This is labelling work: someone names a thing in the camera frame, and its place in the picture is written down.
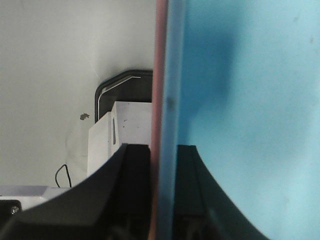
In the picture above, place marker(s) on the light blue plastic box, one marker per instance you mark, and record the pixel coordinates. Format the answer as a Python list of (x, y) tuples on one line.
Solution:
[(242, 84)]

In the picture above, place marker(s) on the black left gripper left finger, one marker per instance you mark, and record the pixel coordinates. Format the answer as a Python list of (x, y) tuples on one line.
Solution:
[(114, 203)]

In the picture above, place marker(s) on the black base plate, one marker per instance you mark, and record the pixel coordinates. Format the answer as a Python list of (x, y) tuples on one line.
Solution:
[(134, 85)]

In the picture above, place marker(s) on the pink plastic box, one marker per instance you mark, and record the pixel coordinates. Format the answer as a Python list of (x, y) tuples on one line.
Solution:
[(156, 115)]

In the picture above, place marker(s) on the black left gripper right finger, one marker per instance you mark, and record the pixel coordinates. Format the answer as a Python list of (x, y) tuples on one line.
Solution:
[(202, 210)]

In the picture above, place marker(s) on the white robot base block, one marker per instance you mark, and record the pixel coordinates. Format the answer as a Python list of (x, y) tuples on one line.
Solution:
[(87, 150)]

